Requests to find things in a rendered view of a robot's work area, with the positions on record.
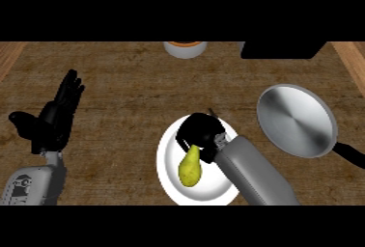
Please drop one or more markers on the silver frying pan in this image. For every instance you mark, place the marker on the silver frying pan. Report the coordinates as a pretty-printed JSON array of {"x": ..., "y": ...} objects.
[{"x": 297, "y": 120}]

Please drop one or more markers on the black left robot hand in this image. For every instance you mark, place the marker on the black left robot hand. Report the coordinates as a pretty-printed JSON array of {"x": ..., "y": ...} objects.
[{"x": 53, "y": 119}]

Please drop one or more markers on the black appliance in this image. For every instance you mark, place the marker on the black appliance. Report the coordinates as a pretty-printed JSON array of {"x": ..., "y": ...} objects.
[{"x": 279, "y": 49}]

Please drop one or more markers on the white plate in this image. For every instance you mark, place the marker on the white plate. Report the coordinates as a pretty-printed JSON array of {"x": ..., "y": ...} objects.
[{"x": 199, "y": 189}]

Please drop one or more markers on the yellow-green pear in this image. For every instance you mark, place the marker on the yellow-green pear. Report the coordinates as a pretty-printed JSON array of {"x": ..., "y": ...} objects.
[{"x": 190, "y": 170}]

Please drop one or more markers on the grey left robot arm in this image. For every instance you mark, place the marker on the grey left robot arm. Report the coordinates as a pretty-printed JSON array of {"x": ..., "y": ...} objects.
[{"x": 29, "y": 183}]

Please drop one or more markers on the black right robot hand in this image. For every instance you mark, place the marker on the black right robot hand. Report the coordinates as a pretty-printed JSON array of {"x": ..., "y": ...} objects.
[{"x": 201, "y": 130}]

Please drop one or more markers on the white cup with orange rim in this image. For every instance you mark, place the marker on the white cup with orange rim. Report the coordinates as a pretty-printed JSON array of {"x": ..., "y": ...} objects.
[{"x": 184, "y": 49}]

